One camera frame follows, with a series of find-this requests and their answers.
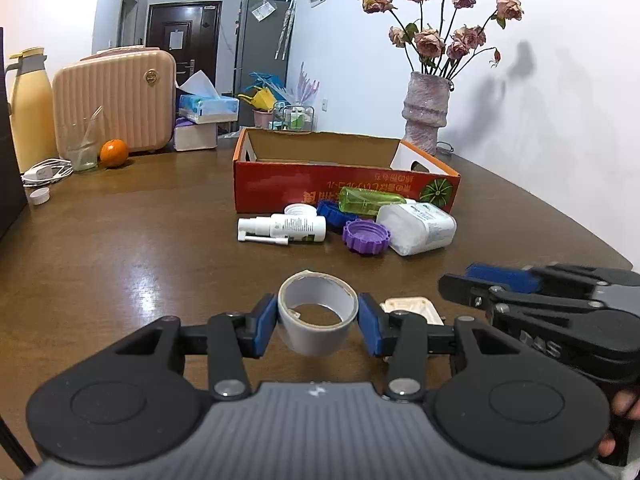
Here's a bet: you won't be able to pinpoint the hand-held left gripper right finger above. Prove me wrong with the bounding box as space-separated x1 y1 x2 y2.
357 292 533 402

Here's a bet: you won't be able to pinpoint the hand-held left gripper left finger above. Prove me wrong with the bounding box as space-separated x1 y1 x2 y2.
102 293 279 402

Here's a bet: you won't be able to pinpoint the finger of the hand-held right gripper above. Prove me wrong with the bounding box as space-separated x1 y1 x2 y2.
465 262 640 295
438 273 608 314

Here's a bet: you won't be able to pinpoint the grey tape roll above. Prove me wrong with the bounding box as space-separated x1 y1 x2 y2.
276 270 360 357

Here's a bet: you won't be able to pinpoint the white plastic container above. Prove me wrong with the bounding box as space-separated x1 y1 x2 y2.
375 201 458 257

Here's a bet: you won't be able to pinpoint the purple ridged lid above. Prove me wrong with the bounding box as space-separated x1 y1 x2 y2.
342 218 392 256

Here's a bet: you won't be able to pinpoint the white spray bottle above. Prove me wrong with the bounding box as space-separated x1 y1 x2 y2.
236 213 328 248

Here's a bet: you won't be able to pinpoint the green plastic bottle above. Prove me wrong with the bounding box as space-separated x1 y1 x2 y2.
338 186 407 215

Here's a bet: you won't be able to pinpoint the red cardboard box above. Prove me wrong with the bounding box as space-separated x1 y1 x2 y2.
232 127 461 215

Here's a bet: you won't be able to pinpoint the person's right hand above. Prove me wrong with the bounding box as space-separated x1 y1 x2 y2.
597 389 640 458

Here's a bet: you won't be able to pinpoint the blue ridged lid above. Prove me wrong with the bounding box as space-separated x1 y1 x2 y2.
316 199 359 234

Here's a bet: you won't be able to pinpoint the pink textured vase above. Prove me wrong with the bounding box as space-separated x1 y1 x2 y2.
402 71 452 156

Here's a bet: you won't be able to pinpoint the white and purple box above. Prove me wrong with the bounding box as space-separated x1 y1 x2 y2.
173 115 219 152

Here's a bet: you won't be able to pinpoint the clutter of items by fridge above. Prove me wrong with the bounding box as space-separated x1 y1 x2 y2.
272 102 317 133

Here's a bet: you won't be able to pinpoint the yellow watering can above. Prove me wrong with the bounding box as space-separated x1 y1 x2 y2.
237 87 276 111

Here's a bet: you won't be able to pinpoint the blue tissue box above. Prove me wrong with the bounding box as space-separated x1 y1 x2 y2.
178 70 240 124

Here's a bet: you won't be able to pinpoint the orange fruit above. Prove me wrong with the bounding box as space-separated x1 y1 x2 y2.
99 138 130 169

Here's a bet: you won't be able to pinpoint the purple feather decoration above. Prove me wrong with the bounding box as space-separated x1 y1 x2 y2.
294 62 321 106

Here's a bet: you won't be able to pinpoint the blue clothes hangers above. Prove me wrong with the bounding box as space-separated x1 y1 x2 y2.
248 70 287 97

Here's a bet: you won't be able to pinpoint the dried pink roses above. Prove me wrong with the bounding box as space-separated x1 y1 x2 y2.
358 0 525 81

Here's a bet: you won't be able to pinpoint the clear drinking glass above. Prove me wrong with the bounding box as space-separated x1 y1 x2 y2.
60 106 104 172

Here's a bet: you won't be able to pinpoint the pink ribbed suitcase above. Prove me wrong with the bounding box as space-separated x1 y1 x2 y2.
52 47 177 155

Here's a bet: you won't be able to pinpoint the grey refrigerator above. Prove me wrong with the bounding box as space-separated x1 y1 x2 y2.
233 0 296 99

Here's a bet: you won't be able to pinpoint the dark brown door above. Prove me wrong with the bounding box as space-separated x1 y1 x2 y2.
145 0 224 95

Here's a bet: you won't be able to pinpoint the hanging folded umbrella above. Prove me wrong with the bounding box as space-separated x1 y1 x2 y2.
274 0 296 61

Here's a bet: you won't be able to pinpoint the yellow thermos jug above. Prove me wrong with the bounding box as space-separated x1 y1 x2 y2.
4 47 59 174

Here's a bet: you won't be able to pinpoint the grey door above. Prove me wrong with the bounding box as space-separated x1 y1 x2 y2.
117 0 140 49

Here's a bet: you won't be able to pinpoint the white charger with cable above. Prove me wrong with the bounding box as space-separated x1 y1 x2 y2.
21 158 75 184

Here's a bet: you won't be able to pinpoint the black strap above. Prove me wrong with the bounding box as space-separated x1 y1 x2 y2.
0 414 39 477

